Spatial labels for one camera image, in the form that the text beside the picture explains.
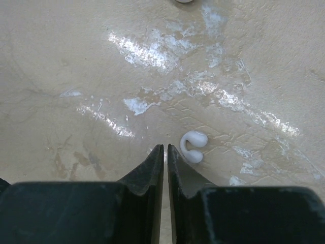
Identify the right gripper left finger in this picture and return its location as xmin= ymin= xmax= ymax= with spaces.
xmin=1 ymin=145 xmax=164 ymax=243

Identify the white clip earbud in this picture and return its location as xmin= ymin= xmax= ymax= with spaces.
xmin=180 ymin=130 xmax=208 ymax=164

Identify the white gold-rimmed charging case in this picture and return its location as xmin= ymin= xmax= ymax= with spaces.
xmin=176 ymin=0 xmax=193 ymax=4

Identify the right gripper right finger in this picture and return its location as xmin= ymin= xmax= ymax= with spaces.
xmin=168 ymin=145 xmax=324 ymax=243

